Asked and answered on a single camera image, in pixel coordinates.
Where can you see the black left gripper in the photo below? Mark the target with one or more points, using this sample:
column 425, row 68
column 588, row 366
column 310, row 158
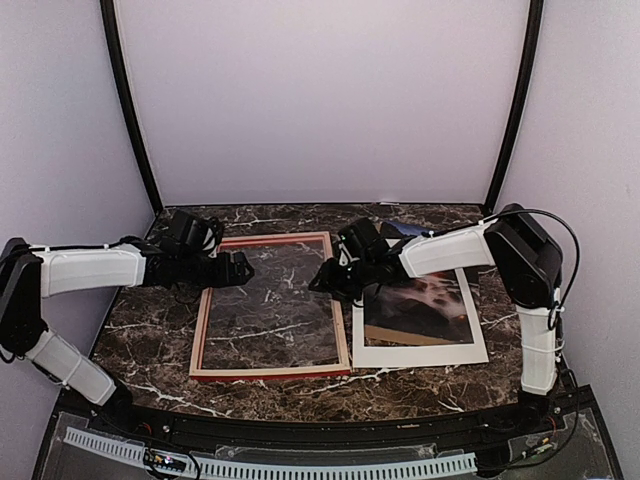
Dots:
column 225, row 279

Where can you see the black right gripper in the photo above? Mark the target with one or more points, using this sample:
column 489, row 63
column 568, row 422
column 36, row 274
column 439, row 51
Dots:
column 328, row 284

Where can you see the clear acrylic sheet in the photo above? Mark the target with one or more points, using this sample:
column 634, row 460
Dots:
column 272, row 325

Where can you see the brown cardboard backing board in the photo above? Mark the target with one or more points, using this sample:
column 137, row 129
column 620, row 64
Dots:
column 402, row 338

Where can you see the white mat board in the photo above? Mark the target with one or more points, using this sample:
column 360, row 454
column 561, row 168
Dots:
column 424, row 356

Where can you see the wooden picture frame red edge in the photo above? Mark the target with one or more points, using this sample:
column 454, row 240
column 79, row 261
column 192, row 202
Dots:
column 270, row 371

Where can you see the landscape sunset photo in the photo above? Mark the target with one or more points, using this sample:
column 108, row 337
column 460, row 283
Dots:
column 432, row 305

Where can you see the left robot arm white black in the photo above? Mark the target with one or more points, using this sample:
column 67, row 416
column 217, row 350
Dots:
column 32, row 273

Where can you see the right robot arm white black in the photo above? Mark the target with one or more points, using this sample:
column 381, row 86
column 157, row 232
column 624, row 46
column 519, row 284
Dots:
column 526, row 256

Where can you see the small green circuit board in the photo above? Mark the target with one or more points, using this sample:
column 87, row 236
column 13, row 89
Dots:
column 161, row 461

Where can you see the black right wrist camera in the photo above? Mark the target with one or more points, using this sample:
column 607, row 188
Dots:
column 361, row 242

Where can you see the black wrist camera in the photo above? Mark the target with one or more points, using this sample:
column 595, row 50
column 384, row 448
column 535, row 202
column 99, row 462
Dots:
column 361, row 242
column 189, row 235

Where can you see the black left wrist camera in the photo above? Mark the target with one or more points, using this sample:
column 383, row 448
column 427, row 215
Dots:
column 189, row 235

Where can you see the grey slotted cable duct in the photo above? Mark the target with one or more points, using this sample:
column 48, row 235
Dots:
column 130, row 453

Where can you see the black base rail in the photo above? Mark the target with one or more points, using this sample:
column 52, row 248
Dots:
column 484, row 430

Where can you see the left black enclosure post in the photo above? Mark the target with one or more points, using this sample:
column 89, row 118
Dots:
column 128, row 109

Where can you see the black enclosure post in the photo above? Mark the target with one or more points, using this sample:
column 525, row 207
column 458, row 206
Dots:
column 525, row 70
column 128, row 109

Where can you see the right black enclosure post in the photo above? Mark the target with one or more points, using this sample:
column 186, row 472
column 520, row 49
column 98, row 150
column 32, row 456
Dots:
column 525, row 70

